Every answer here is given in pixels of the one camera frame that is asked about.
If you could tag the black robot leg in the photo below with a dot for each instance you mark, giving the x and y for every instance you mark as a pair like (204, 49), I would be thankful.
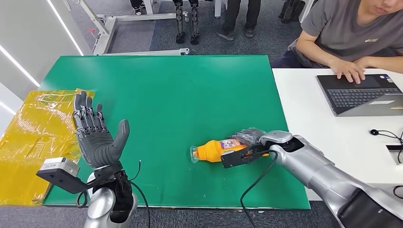
(179, 22)
(194, 22)

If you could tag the person's left hand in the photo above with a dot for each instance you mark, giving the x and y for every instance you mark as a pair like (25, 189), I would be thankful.
(365, 62)

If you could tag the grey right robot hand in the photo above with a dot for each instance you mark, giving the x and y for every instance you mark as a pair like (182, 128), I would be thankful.
(248, 135)

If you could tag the person's left forearm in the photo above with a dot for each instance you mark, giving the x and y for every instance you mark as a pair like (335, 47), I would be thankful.
(388, 64)

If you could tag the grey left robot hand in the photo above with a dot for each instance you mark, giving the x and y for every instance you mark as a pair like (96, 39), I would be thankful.
(96, 146)

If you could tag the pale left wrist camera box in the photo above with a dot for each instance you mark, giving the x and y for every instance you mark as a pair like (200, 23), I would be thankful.
(58, 165)

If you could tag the black left camera bracket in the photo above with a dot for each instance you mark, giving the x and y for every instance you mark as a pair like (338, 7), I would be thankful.
(64, 182)

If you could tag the dark grey laptop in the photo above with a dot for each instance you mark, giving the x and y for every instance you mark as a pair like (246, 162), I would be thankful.
(355, 96)

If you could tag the person's right hand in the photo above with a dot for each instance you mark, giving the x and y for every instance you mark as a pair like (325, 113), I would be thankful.
(348, 69)

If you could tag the standing person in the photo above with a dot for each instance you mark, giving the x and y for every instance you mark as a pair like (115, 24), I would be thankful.
(233, 12)

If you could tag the green table mat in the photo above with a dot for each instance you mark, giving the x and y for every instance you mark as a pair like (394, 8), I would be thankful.
(173, 94)

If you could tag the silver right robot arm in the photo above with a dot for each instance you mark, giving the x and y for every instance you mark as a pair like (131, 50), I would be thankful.
(330, 176)

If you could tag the seated person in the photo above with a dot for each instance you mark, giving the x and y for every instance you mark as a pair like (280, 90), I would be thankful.
(340, 28)

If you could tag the yellow wrapped cardboard box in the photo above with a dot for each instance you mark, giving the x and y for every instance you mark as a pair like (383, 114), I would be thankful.
(31, 141)

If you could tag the white table leg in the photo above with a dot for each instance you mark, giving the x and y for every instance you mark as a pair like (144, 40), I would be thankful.
(218, 8)

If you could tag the white desk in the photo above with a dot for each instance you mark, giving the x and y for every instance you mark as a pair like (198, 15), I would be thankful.
(330, 126)

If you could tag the white metal frame stand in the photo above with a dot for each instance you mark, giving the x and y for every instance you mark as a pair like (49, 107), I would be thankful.
(104, 31)

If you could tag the black right camera bracket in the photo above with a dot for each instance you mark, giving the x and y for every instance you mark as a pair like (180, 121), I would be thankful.
(234, 159)

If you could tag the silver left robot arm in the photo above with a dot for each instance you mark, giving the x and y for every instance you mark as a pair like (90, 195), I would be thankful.
(100, 204)

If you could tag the small red knob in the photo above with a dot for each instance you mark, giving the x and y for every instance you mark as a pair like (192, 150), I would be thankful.
(91, 31)

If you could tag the person's right forearm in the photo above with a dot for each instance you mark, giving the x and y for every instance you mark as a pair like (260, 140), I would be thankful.
(314, 52)

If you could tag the person's feet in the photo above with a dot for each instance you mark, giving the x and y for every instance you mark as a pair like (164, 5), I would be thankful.
(138, 8)

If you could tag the orange juice bottle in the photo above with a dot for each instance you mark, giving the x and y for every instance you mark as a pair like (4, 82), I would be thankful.
(209, 152)

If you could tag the black camera bracket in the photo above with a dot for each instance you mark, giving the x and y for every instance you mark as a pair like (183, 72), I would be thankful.
(234, 159)
(64, 182)

